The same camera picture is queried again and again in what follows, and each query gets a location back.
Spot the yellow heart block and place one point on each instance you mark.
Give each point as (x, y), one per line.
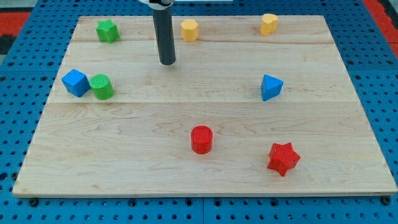
(269, 24)

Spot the red cylinder block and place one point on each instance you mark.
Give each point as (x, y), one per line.
(201, 139)

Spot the blue triangle block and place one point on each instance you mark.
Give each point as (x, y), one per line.
(270, 87)

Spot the blue cube block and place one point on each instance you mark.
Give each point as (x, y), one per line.
(76, 83)

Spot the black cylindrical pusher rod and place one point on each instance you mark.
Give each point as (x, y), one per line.
(164, 35)

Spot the red star block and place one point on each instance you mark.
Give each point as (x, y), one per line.
(282, 158)

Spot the yellow hexagon block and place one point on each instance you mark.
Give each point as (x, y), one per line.
(189, 30)

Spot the green star block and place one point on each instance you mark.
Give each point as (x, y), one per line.
(107, 31)

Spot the green cylinder block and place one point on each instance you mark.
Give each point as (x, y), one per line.
(101, 86)

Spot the light wooden board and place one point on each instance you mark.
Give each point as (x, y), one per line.
(138, 143)

